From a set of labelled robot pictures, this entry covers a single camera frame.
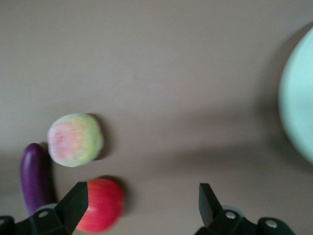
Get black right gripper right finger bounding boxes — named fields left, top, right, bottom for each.
left=195, top=183, right=297, bottom=235

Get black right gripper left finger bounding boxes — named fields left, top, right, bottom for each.
left=0, top=181, right=89, bottom=235

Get red pomegranate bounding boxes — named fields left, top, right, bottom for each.
left=75, top=178, right=126, bottom=234

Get purple eggplant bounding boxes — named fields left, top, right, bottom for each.
left=19, top=142, right=54, bottom=217

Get yellow pink peach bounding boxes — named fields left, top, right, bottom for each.
left=47, top=113, right=105, bottom=168

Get pale green round plate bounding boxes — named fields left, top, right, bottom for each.
left=278, top=24, right=313, bottom=166

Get brown table cover sheet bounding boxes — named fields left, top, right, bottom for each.
left=0, top=0, right=313, bottom=235

